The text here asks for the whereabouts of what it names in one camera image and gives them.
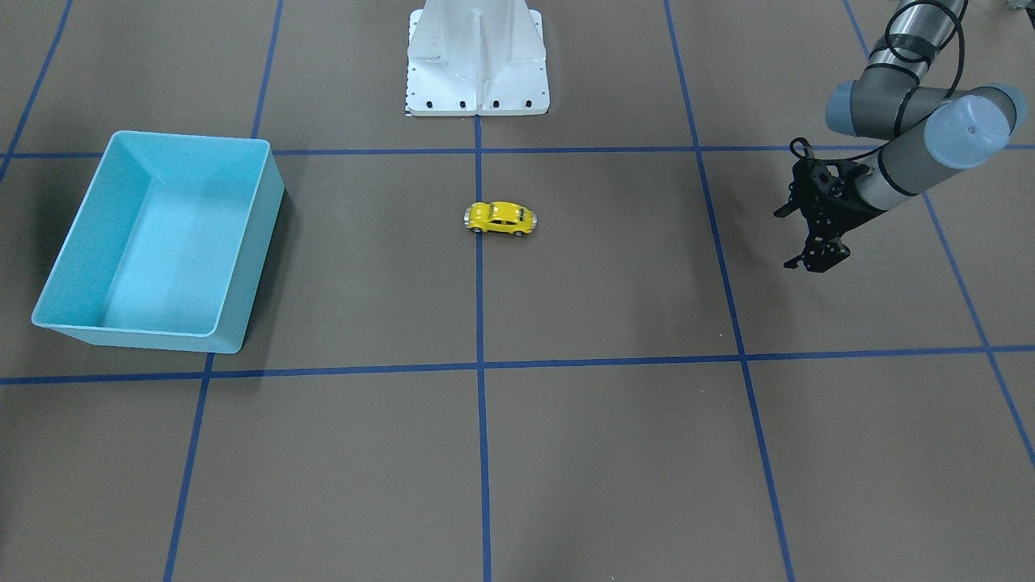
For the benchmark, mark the white metal mount base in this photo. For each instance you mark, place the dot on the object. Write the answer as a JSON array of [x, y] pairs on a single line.
[[476, 58]]

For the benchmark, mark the yellow beetle toy car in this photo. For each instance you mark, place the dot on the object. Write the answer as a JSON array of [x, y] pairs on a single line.
[[501, 217]]

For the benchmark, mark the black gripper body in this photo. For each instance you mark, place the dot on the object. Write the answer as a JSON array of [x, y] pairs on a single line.
[[841, 212]]

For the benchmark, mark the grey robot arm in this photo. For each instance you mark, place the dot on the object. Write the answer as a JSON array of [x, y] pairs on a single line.
[[927, 134]]

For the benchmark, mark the light blue plastic bin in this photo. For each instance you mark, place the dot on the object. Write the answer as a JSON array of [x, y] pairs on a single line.
[[168, 246]]

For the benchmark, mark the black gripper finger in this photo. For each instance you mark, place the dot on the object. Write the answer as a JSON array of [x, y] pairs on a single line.
[[809, 258], [830, 252]]

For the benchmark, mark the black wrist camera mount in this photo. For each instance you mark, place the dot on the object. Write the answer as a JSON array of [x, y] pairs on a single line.
[[825, 186]]

